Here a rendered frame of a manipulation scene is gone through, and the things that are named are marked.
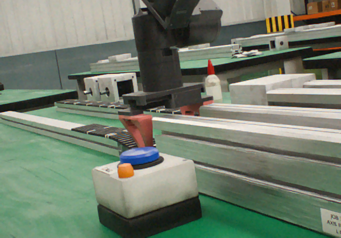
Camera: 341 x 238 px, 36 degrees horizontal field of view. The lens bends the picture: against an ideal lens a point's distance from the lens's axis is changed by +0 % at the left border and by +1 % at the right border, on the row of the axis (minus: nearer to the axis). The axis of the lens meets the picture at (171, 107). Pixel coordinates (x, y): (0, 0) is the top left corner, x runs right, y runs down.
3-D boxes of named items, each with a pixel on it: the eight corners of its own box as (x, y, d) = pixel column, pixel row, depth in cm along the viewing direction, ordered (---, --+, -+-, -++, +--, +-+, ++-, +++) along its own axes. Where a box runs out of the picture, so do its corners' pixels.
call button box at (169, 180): (98, 223, 54) (88, 165, 54) (177, 197, 59) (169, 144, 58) (131, 243, 48) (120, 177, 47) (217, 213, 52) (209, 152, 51)
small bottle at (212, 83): (224, 103, 133) (218, 57, 131) (220, 106, 129) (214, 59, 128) (210, 105, 134) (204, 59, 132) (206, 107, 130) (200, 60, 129)
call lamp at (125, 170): (115, 176, 48) (113, 164, 48) (130, 172, 49) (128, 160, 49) (122, 179, 47) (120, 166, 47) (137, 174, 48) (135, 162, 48)
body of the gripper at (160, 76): (208, 95, 72) (200, 42, 71) (143, 109, 67) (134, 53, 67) (184, 95, 78) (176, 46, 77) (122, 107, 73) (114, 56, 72)
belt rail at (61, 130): (-1, 122, 169) (-3, 113, 169) (11, 120, 171) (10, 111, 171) (119, 157, 86) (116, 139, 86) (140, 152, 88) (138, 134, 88)
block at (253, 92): (224, 145, 83) (216, 87, 82) (283, 129, 89) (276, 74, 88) (260, 152, 75) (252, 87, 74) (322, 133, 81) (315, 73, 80)
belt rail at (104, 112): (56, 111, 178) (54, 102, 178) (66, 108, 180) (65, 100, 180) (213, 132, 95) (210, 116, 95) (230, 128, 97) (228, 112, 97)
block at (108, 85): (95, 107, 171) (90, 79, 170) (125, 100, 177) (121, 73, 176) (108, 108, 163) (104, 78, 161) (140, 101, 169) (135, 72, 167)
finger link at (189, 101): (222, 150, 74) (213, 85, 73) (179, 162, 70) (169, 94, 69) (196, 145, 80) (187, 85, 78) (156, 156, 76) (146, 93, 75)
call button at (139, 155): (115, 171, 53) (112, 152, 53) (149, 162, 55) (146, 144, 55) (132, 177, 50) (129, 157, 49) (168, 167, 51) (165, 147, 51)
